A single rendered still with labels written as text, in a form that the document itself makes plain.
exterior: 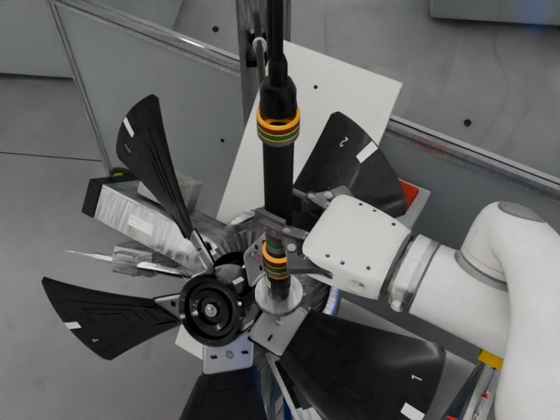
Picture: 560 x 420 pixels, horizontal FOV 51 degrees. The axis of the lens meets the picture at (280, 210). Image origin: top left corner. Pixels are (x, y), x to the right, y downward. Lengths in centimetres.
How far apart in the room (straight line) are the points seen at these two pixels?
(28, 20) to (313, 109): 221
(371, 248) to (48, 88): 284
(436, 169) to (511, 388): 109
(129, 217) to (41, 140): 192
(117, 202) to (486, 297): 79
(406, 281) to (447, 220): 107
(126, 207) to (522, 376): 86
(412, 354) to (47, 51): 262
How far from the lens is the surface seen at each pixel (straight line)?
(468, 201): 161
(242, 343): 102
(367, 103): 108
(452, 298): 63
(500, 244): 57
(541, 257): 56
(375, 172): 84
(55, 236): 267
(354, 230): 66
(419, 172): 160
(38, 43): 322
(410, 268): 63
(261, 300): 86
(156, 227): 116
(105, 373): 229
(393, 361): 95
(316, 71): 112
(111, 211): 122
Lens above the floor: 204
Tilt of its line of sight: 52 degrees down
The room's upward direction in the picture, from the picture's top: straight up
